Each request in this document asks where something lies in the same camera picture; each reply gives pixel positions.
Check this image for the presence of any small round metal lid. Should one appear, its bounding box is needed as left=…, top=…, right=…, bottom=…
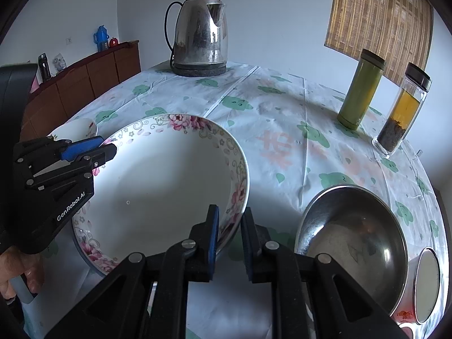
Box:
left=390, top=247, right=442, bottom=325

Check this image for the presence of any green thermos bottle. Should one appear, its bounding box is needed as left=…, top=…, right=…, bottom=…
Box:
left=336, top=49, right=386, bottom=130

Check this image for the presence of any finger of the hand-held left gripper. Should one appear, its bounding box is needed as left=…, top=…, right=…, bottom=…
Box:
left=14, top=136, right=105, bottom=170
left=25, top=142, right=118, bottom=191

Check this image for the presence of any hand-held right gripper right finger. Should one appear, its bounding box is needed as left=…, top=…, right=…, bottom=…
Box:
left=240, top=207, right=410, bottom=339

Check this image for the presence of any glass tea bottle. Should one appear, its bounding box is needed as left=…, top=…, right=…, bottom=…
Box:
left=372, top=62, right=432, bottom=159

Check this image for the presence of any stainless steel electric kettle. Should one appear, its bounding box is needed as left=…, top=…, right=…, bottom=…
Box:
left=165, top=0, right=228, bottom=69

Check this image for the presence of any stainless steel bowl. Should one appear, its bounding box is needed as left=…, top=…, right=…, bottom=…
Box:
left=294, top=184, right=409, bottom=316

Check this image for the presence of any green patterned plastic tablecloth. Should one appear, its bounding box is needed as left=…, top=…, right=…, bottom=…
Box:
left=21, top=60, right=442, bottom=339

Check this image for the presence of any black bottle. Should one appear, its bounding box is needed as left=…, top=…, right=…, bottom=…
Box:
left=38, top=53, right=52, bottom=82

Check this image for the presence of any blue thermos flask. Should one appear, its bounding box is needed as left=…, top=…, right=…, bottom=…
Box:
left=93, top=25, right=108, bottom=52

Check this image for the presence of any small grey picture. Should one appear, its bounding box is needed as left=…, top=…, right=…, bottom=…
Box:
left=53, top=54, right=68, bottom=75

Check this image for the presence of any large floral deep plate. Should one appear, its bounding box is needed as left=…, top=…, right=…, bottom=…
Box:
left=71, top=114, right=249, bottom=277

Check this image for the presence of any white plate with red flowers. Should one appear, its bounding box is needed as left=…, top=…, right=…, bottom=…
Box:
left=47, top=118, right=99, bottom=145

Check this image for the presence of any dark kettle base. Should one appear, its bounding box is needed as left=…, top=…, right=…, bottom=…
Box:
left=170, top=60, right=228, bottom=77

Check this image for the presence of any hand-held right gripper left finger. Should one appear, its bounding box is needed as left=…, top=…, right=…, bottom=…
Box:
left=42, top=204, right=220, bottom=339

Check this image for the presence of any brown wooden cabinet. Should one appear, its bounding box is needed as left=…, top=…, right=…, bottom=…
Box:
left=21, top=40, right=142, bottom=142

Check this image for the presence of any bamboo window blind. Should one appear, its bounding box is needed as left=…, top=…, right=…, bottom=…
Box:
left=324, top=0, right=434, bottom=86

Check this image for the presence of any person's left hand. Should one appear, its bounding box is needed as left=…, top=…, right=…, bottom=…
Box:
left=0, top=245, right=45, bottom=302

